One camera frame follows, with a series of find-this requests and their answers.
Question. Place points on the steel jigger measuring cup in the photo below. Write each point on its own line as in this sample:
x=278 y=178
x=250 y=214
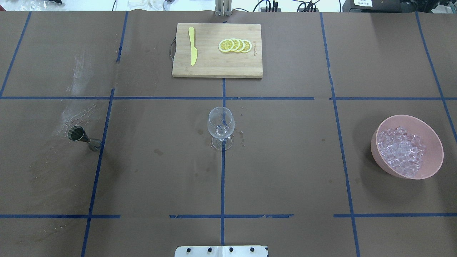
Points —
x=78 y=134

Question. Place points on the clear wine glass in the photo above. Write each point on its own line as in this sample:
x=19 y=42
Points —
x=221 y=125

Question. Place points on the clear ice cubes pile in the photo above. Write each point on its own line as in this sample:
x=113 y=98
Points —
x=402 y=150

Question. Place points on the lemon slice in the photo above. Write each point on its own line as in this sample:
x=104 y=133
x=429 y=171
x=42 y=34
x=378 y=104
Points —
x=236 y=45
x=241 y=45
x=226 y=45
x=247 y=46

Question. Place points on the yellow plastic knife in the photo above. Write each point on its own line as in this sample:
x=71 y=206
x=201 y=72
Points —
x=194 y=51

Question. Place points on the bamboo cutting board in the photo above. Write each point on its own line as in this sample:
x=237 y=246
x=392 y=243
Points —
x=211 y=63

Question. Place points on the pink bowl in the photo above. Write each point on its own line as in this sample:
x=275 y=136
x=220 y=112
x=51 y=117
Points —
x=434 y=153

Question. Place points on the aluminium frame post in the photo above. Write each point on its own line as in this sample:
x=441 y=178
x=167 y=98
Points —
x=223 y=8

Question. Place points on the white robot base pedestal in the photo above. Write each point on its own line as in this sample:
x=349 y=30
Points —
x=222 y=251

